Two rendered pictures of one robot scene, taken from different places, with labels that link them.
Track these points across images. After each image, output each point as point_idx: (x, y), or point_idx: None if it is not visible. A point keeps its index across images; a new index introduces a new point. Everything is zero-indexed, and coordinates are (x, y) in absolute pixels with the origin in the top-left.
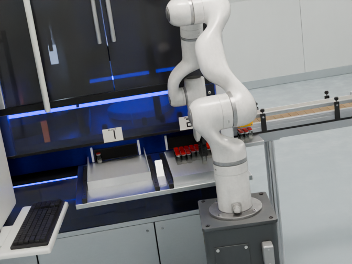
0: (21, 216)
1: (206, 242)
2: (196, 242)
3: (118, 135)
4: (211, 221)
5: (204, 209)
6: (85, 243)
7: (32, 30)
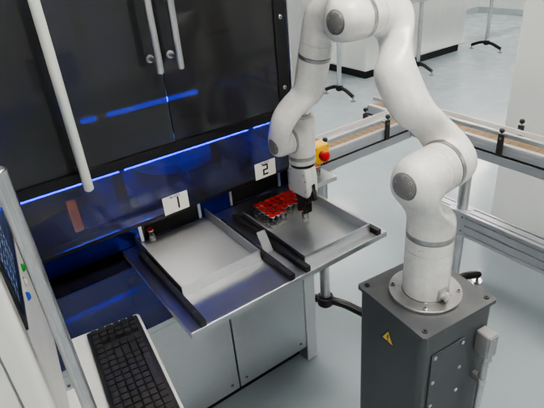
0: (83, 362)
1: (422, 352)
2: (269, 303)
3: (183, 201)
4: (418, 320)
5: (384, 299)
6: None
7: (53, 56)
